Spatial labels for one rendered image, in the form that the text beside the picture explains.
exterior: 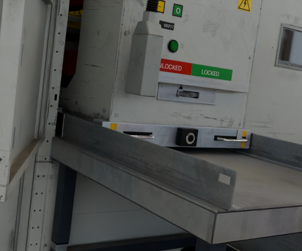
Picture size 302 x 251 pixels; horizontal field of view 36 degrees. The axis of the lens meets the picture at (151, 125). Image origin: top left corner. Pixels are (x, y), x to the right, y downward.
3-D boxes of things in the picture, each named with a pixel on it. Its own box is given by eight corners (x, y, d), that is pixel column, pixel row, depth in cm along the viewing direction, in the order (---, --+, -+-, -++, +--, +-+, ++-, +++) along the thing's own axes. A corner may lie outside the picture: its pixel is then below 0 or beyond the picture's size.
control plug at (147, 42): (157, 97, 112) (166, 24, 110) (140, 95, 109) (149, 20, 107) (139, 94, 118) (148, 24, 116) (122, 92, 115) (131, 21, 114)
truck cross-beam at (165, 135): (248, 148, 148) (251, 130, 147) (99, 145, 116) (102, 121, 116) (237, 145, 152) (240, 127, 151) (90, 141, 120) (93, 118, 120)
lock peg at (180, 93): (194, 99, 126) (196, 85, 126) (188, 99, 125) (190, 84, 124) (180, 97, 131) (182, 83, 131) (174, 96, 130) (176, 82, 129)
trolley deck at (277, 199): (401, 218, 112) (406, 194, 111) (211, 245, 76) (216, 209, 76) (212, 158, 167) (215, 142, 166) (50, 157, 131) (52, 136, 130)
